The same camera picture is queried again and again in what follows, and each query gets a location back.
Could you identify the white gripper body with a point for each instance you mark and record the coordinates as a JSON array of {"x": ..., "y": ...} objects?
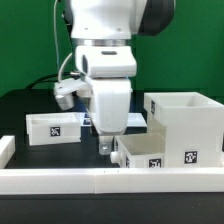
[{"x": 109, "y": 105}]

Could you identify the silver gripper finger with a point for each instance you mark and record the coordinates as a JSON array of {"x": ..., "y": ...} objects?
[{"x": 105, "y": 145}]

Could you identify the white front drawer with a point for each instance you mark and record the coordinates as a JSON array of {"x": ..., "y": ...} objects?
[{"x": 138, "y": 151}]

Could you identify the white drawer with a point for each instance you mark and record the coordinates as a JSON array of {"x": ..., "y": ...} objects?
[
  {"x": 138, "y": 151},
  {"x": 53, "y": 128}
]

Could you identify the white drawer cabinet box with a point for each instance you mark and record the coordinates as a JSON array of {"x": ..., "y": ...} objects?
[{"x": 191, "y": 126}]

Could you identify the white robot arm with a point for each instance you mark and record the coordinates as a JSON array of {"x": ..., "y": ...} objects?
[{"x": 101, "y": 31}]

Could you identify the white rear drawer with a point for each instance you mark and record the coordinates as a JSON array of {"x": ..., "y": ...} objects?
[{"x": 53, "y": 128}]

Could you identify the white sheet with markers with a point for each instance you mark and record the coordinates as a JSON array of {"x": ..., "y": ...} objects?
[{"x": 134, "y": 120}]

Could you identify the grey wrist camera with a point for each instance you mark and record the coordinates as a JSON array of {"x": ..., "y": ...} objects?
[{"x": 63, "y": 91}]

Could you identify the white fence frame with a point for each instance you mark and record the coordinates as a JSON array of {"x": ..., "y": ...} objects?
[{"x": 103, "y": 180}]

